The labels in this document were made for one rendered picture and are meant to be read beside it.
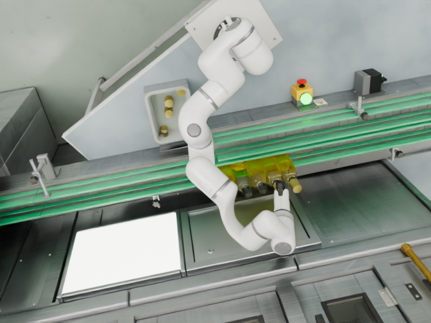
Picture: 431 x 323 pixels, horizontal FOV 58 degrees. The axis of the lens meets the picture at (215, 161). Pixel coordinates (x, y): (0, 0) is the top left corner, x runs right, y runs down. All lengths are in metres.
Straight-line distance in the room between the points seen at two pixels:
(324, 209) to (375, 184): 0.27
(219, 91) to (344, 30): 0.70
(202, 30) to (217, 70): 0.34
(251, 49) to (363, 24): 0.67
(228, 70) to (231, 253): 0.62
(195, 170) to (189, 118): 0.15
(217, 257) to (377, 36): 1.09
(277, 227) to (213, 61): 0.51
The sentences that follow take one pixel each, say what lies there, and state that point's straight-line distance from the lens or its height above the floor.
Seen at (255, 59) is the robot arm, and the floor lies 1.14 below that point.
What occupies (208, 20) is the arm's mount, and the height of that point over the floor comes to 0.83.
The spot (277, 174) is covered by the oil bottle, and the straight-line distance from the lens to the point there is 1.45.
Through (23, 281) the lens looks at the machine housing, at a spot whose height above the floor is 1.17.
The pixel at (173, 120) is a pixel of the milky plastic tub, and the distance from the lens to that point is 1.62.
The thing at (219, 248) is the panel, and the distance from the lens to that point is 1.39.
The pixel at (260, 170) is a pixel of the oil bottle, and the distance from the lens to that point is 1.47.
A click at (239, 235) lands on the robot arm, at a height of 1.37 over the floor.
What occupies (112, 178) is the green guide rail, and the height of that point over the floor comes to 0.91.
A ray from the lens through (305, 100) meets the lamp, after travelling 1.61.
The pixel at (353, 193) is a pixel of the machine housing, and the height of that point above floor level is 1.06.
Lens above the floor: 2.25
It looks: 59 degrees down
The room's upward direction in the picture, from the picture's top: 164 degrees clockwise
